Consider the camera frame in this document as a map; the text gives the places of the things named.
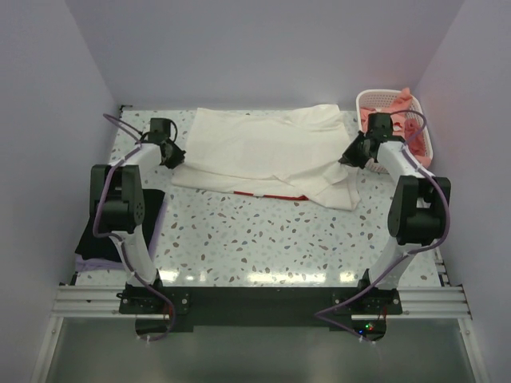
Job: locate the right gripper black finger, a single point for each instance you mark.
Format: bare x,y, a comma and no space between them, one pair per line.
357,148
349,160

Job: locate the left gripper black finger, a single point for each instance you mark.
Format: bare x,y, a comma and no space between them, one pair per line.
167,159
177,155

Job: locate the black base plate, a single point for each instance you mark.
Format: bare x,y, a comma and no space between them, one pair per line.
182,309

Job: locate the salmon pink t shirt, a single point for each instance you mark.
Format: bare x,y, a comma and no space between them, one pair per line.
403,103

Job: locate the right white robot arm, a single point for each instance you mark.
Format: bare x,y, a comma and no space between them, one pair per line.
419,217

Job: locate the white plastic laundry basket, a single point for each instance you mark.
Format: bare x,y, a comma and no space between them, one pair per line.
399,103

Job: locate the lavender folded t shirt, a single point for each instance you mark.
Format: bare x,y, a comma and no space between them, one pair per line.
100,254

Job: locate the white t shirt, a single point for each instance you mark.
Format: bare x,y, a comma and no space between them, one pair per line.
287,155

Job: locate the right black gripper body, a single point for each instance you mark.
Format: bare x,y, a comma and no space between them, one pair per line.
353,151

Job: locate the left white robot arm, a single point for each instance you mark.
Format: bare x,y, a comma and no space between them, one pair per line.
117,204

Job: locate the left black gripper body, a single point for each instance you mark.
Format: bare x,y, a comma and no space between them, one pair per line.
174,153

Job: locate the dark pink t shirt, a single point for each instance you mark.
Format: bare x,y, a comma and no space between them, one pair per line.
414,137

